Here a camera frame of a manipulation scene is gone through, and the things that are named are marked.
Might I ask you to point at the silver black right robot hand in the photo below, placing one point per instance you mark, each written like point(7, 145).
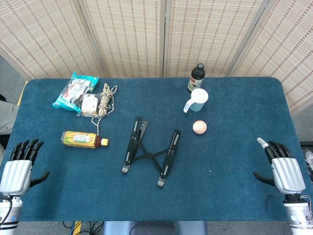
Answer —
point(288, 173)

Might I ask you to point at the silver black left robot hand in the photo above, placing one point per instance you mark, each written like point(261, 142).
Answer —
point(15, 173)

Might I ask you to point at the black folding laptop stand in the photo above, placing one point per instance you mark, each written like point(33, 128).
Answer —
point(134, 137)

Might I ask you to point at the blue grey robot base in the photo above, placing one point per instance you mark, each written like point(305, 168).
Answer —
point(146, 228)

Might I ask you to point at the grey sneaker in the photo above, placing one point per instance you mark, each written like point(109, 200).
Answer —
point(309, 156)

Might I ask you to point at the grey fabric object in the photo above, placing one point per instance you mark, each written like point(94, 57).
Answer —
point(7, 117)

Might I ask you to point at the blue table cloth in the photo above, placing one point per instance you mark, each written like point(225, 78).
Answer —
point(220, 159)

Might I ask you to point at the tea bottle with yellow label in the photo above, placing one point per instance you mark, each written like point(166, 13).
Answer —
point(78, 139)

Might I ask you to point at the teal snack bag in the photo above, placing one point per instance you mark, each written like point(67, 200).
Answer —
point(71, 90)

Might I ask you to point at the pink ball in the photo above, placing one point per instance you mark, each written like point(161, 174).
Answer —
point(200, 127)

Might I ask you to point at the clear packet with white label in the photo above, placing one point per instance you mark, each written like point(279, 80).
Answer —
point(88, 104)

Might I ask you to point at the dark glass bottle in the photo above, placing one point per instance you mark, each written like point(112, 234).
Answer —
point(195, 78)

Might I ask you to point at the woven bamboo folding screen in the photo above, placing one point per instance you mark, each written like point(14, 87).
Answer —
point(134, 36)

